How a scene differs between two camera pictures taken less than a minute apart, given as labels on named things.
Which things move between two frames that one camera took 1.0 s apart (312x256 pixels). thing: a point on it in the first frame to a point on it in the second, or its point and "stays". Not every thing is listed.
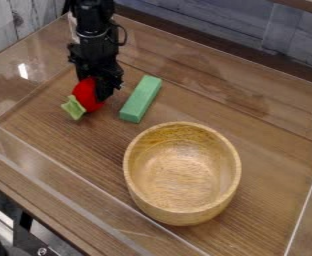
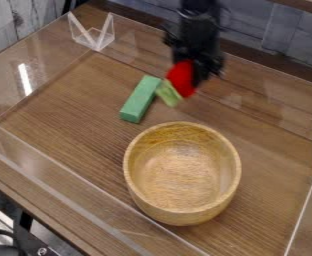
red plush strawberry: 83,91 to 180,75
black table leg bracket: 23,240 stays
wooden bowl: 182,168 stays
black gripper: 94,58 to 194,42
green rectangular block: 138,101 stays
